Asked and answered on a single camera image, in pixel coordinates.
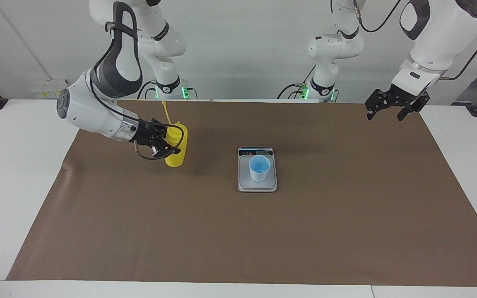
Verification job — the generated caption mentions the light blue plastic cup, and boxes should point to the light blue plastic cup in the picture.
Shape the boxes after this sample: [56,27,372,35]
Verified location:
[249,155,271,182]

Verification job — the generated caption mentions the silver digital kitchen scale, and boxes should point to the silver digital kitchen scale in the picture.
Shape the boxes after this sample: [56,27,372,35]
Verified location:
[237,146,277,192]

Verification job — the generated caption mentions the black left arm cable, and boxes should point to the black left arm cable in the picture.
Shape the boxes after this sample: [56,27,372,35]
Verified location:
[352,0,477,81]

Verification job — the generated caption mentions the black left arm base cables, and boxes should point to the black left arm base cables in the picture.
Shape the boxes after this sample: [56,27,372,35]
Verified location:
[277,64,318,100]

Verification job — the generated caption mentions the black right arm base cables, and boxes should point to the black right arm base cables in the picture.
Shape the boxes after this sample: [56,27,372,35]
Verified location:
[137,79,158,100]

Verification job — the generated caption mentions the brown paper table mat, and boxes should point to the brown paper table mat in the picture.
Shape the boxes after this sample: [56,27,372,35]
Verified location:
[6,99,477,287]

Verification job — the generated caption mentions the yellow squeeze bottle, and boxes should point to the yellow squeeze bottle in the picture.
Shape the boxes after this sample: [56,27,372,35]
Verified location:
[161,101,189,168]

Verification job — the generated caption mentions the black arm base cables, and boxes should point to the black arm base cables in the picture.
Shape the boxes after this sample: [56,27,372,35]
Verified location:
[137,79,158,100]
[277,64,318,100]

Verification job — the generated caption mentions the white wall power strip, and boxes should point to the white wall power strip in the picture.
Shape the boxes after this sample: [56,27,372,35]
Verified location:
[31,79,70,99]

